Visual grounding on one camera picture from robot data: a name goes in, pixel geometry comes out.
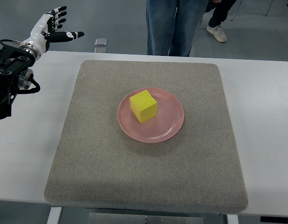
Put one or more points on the black label under table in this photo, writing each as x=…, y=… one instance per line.
x=281, y=220

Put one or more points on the yellow foam block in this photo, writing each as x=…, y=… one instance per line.
x=143, y=106

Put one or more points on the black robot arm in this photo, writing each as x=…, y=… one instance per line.
x=16, y=76

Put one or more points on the person with white sneaker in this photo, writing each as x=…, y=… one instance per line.
x=221, y=9

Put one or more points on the white table leg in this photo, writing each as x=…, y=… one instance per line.
x=232, y=219
x=54, y=215

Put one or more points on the person in blue jeans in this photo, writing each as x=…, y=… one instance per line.
x=172, y=26

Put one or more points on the beige square cushion mat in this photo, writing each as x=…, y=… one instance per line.
x=98, y=166

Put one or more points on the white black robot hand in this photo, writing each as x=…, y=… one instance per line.
x=46, y=32

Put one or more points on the pink plate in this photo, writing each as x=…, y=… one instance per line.
x=163, y=126

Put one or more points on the metal chair leg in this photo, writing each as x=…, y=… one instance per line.
x=236, y=10

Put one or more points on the white table leg left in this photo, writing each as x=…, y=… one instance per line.
x=54, y=215

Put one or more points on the metal floor socket plate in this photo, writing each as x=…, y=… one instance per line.
x=101, y=42

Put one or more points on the white table leg right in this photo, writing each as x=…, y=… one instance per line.
x=232, y=219

